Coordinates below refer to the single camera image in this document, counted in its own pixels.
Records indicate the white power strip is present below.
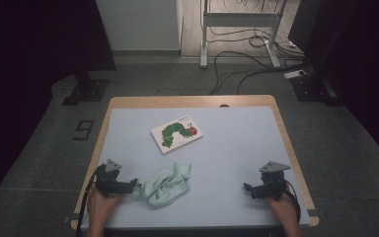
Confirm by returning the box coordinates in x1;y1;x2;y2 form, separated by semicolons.
283;69;308;81

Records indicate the white caterpillar picture book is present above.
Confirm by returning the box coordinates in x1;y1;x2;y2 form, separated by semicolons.
150;115;204;155

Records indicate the white partition panel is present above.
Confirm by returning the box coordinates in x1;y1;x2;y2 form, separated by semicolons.
95;0;184;52

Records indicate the person's right hand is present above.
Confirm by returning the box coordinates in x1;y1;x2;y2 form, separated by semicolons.
265;196;301;230

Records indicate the tangle of black floor cables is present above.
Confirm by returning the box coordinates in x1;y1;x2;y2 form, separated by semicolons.
206;0;310;97

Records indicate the white metal desk frame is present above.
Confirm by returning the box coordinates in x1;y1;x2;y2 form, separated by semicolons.
199;0;289;69

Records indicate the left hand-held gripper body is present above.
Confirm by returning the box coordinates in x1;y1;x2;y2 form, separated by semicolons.
94;159;132;198

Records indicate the light grey table mat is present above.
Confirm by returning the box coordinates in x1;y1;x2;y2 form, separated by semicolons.
80;106;311;230

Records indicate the wooden table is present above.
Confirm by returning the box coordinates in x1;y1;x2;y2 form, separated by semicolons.
70;94;320;231

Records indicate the dark curtain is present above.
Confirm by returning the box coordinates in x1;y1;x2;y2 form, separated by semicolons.
289;0;379;172
0;0;116;218

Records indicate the black tape strip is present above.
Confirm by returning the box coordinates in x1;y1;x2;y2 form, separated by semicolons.
63;212;85;223
307;208;327;217

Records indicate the right hand-held gripper black cable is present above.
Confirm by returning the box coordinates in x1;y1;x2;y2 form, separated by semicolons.
284;180;302;225

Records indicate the person's left hand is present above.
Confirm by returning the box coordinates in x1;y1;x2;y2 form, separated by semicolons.
87;186;124;228

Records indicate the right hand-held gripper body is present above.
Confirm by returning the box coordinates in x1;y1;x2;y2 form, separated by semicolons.
258;160;292;199

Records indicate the left hand-held gripper black cable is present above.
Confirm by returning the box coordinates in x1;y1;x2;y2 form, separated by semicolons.
75;164;107;237

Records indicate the hand-held gripper black cable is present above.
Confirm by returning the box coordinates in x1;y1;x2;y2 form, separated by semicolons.
75;164;107;237
284;180;302;225

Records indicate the light green cloth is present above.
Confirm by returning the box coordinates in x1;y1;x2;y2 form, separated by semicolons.
133;162;191;208

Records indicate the black stand base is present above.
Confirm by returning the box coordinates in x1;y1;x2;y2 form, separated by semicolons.
290;73;343;107
61;70;111;107

